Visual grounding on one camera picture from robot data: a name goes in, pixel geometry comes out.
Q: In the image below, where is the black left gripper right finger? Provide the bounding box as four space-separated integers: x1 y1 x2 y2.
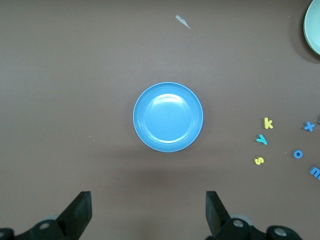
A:
205 190 267 240

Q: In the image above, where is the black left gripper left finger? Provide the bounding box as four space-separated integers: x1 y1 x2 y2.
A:
14 190 93 240

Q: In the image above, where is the teal foam letter y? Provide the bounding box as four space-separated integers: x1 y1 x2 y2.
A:
255 134 268 146

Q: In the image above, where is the blue foam letter m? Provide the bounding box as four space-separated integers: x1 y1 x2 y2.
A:
309 165 320 180

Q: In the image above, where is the blue plate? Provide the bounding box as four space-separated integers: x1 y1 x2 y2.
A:
132 82 204 153

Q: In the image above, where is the blue foam letter x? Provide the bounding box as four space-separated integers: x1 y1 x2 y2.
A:
302 121 315 133

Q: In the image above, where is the brown table cover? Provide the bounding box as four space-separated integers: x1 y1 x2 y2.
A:
0 0 320 240

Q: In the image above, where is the white paper scrap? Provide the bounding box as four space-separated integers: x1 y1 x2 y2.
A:
175 15 192 30

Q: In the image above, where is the pale green plate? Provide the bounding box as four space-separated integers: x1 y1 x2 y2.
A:
303 0 320 56

